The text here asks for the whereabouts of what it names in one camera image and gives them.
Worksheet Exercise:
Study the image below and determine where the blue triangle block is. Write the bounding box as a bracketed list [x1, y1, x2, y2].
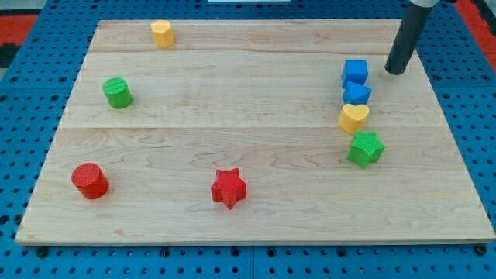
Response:
[343, 81, 372, 105]

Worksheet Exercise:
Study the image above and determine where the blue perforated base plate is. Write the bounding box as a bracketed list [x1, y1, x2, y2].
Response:
[1, 0, 495, 278]

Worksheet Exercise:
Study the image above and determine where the blue cube block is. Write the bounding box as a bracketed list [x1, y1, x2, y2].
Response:
[341, 60, 368, 88]

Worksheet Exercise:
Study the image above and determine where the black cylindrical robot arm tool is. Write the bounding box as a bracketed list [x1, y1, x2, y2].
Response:
[384, 0, 439, 75]

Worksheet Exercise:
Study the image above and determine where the red star block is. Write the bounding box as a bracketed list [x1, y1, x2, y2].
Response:
[211, 168, 247, 210]

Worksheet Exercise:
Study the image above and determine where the green cylinder block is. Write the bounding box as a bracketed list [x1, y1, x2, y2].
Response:
[102, 77, 133, 109]

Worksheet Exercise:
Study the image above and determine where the red cylinder block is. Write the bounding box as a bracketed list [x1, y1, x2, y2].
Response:
[71, 162, 109, 199]

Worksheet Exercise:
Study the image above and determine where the green star block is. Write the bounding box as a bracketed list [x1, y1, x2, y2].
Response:
[346, 131, 386, 169]

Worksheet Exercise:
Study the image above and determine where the wooden board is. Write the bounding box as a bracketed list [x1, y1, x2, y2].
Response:
[16, 19, 495, 246]

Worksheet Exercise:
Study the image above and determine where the yellow pentagon block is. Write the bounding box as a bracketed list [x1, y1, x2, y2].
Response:
[150, 20, 175, 48]

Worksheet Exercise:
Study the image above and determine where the yellow heart block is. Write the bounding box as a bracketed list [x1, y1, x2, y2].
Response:
[338, 104, 370, 134]

